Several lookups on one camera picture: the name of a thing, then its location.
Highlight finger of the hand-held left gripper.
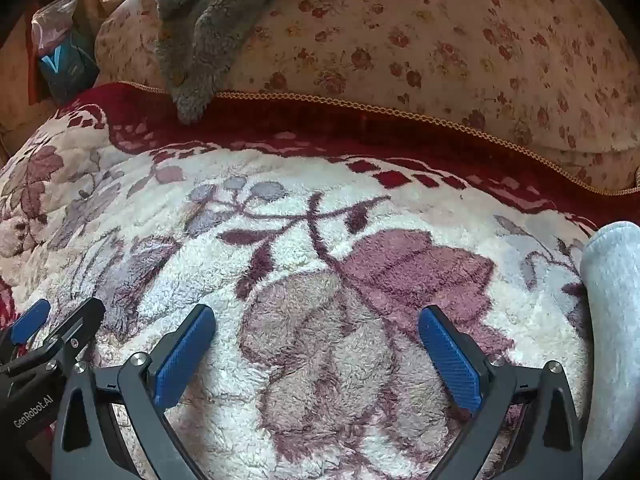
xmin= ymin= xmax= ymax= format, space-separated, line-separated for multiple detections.
xmin=0 ymin=299 xmax=52 ymax=361
xmin=30 ymin=297 xmax=107 ymax=376

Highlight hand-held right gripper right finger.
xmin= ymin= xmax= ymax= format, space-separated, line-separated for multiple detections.
xmin=418 ymin=305 xmax=586 ymax=480

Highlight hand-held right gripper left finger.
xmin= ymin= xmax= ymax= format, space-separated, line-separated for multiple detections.
xmin=50 ymin=304 xmax=217 ymax=480

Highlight grey pants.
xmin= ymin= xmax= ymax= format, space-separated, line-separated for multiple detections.
xmin=580 ymin=222 xmax=640 ymax=480

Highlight white and red floral blanket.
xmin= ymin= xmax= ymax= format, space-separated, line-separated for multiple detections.
xmin=0 ymin=82 xmax=640 ymax=480

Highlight clear plastic bag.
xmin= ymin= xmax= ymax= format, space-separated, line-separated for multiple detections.
xmin=31 ymin=0 xmax=98 ymax=101

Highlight grey fleece cloth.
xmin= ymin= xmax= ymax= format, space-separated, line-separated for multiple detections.
xmin=152 ymin=0 xmax=321 ymax=126

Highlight beige floral quilt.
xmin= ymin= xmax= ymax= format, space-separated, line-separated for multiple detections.
xmin=95 ymin=0 xmax=640 ymax=196

